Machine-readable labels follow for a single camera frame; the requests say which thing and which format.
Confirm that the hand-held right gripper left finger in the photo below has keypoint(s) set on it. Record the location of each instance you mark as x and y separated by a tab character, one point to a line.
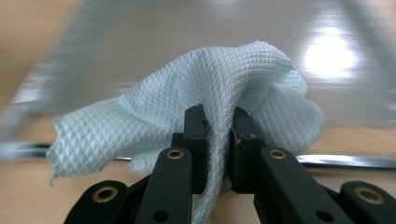
196	140

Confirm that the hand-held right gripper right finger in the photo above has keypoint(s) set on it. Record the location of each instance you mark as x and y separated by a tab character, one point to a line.
244	143

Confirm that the light blue waffle cloth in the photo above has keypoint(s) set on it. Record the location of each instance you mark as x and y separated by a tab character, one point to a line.
186	77

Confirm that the grey two-tier shelf rack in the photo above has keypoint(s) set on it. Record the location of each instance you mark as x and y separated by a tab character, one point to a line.
155	31

